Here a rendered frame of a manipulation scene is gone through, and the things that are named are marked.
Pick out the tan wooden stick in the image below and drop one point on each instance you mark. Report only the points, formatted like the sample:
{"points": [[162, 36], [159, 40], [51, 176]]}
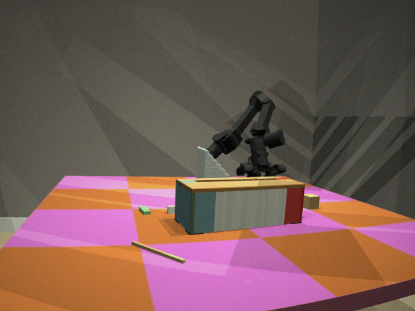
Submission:
{"points": [[158, 252]]}

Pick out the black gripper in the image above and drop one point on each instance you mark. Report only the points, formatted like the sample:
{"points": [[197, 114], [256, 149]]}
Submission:
{"points": [[261, 164]]}

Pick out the green rectangular block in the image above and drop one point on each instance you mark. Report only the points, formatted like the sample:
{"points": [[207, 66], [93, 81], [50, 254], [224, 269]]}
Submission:
{"points": [[144, 210]]}

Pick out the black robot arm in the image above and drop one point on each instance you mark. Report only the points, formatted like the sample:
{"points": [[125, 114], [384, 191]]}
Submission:
{"points": [[228, 140]]}

